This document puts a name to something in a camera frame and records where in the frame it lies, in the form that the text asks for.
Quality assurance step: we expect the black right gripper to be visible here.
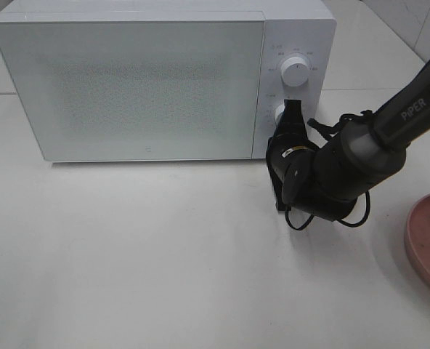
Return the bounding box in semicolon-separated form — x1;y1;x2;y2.
266;100;320;213

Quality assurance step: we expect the white microwave door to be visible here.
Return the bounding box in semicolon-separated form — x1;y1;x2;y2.
0;22;264;162

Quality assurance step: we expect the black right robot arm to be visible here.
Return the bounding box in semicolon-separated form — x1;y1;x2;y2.
266;60;430;227

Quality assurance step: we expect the lower white microwave knob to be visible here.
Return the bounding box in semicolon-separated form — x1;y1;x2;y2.
274;105;285;125

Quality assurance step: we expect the white microwave knob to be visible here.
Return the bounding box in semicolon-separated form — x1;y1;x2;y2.
280;55;311;87
274;105;285;125

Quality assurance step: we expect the upper white microwave knob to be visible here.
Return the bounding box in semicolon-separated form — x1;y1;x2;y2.
280;55;311;87

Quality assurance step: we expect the white microwave oven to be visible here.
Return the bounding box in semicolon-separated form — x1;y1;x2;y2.
0;1;336;162

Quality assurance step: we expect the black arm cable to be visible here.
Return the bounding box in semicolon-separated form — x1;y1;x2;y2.
284;112;374;231

